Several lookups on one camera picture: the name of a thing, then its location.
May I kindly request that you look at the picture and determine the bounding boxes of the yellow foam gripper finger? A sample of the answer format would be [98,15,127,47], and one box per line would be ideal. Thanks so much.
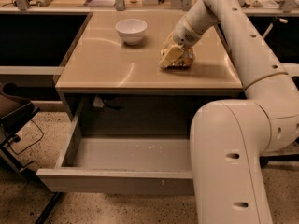
[160,45,184,68]

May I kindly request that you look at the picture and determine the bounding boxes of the crushed orange soda can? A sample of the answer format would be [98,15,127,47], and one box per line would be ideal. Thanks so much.
[167,49,194,68]

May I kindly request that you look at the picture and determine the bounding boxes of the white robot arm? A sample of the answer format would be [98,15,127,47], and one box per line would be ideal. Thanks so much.
[160,0,299,224]

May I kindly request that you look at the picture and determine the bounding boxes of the beige top drawer cabinet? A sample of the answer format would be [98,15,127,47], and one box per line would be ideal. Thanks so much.
[56,10,242,117]

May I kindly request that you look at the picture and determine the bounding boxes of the open grey top drawer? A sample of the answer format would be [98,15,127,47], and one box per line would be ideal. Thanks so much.
[37,96,195,196]

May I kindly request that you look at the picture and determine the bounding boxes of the white ceramic bowl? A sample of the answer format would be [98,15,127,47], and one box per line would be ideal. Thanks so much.
[115,19,148,45]

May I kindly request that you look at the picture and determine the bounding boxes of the black office chair base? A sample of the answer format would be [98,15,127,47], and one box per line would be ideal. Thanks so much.
[259,154,299,168]

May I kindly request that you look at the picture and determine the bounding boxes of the black chair at left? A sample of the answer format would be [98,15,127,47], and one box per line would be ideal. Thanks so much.
[0,82,64,224]

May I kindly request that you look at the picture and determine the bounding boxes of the black floor cable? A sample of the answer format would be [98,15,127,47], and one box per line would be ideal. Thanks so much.
[6,119,45,173]

